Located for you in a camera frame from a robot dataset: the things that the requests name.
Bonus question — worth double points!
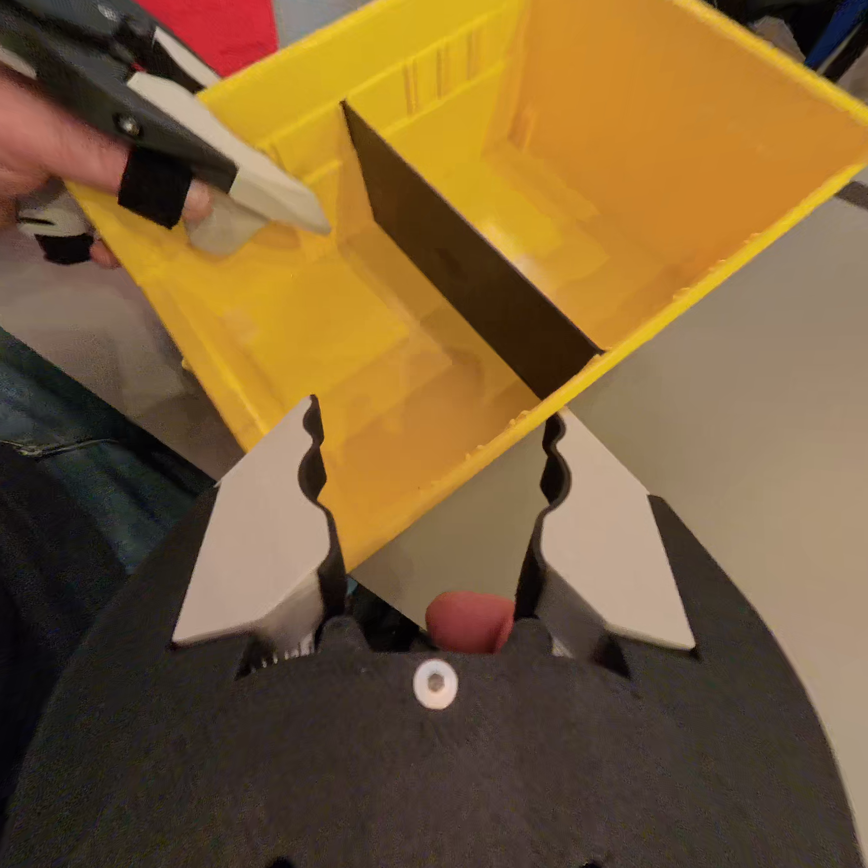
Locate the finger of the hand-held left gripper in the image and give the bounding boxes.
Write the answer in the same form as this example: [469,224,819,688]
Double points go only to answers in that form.
[181,188,292,261]
[125,68,335,240]

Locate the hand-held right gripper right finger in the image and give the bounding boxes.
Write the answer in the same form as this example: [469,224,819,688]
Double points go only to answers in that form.
[514,410,699,663]

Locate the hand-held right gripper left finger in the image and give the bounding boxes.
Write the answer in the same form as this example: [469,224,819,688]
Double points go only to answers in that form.
[171,395,349,652]

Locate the red plastic bin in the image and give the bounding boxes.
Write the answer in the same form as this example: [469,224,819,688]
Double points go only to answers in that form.
[136,0,282,78]

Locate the yellow plastic bin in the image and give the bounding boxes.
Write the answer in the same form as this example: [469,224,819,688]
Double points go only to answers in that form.
[61,0,868,573]

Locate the person's jeans leg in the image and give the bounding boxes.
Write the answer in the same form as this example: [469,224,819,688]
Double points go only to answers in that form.
[0,326,221,577]

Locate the black bin divider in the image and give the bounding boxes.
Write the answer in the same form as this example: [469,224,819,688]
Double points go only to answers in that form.
[340,98,606,402]

